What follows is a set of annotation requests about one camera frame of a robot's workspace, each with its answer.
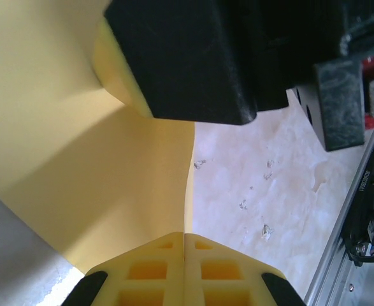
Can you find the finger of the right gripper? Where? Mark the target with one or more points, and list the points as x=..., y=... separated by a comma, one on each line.
x=180, y=60
x=341, y=105

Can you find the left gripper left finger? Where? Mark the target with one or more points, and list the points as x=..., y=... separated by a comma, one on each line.
x=148, y=274

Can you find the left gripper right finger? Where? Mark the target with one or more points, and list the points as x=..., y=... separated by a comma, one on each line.
x=225, y=277

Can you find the yellow square paper sheet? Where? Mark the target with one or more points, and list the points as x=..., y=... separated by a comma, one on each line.
x=88, y=165

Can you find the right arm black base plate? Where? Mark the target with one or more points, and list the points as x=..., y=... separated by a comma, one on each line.
x=369, y=178

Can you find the aluminium mounting rail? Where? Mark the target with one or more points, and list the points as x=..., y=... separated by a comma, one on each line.
x=333, y=271

